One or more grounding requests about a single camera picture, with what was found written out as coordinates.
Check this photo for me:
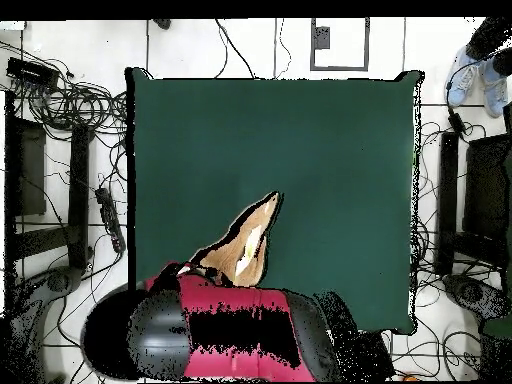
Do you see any orange-tan terry towel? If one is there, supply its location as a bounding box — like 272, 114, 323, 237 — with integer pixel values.
187, 190, 285, 288

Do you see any dark green fabric item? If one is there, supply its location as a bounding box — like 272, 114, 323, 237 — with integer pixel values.
482, 314, 512, 340

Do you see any black power strip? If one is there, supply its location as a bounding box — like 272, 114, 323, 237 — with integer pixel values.
357, 331, 397, 381
94, 186, 127, 255

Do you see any grey wheeled base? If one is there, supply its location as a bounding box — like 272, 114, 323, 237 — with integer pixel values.
441, 273, 512, 321
7, 265, 85, 383

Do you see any dark green table cloth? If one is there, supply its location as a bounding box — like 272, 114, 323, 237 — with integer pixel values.
124, 66, 425, 336

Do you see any black electronics box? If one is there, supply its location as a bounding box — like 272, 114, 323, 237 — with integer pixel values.
5, 56, 61, 87

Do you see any grey floor outlet box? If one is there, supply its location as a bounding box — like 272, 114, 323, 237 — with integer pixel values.
312, 25, 332, 50

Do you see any person's right light shoe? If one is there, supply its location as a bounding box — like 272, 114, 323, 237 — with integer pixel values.
446, 46, 480, 108

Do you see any person's light shoe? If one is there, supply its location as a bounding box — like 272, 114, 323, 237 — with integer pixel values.
446, 46, 480, 108
478, 58, 510, 118

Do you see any person's left light shoe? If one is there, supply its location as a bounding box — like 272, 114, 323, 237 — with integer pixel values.
478, 58, 510, 118

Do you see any person's right leg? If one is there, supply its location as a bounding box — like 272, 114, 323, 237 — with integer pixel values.
465, 16, 511, 62

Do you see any person's leg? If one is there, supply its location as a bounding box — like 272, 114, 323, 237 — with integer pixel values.
492, 51, 512, 77
465, 16, 511, 62

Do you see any person's left leg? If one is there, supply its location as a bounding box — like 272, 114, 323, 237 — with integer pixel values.
492, 51, 512, 77

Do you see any black metal stand frame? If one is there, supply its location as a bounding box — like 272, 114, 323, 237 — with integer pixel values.
3, 90, 95, 281
434, 102, 512, 277

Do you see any black cable tangle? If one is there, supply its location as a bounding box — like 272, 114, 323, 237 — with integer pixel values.
0, 39, 129, 137

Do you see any long black cable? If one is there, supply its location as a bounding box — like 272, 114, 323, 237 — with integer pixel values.
213, 18, 257, 80

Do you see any grey floor hatch frame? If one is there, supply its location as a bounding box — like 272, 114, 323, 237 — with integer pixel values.
309, 17, 370, 72

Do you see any black cable with adapter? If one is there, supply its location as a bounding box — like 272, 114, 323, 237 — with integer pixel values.
445, 59, 487, 137

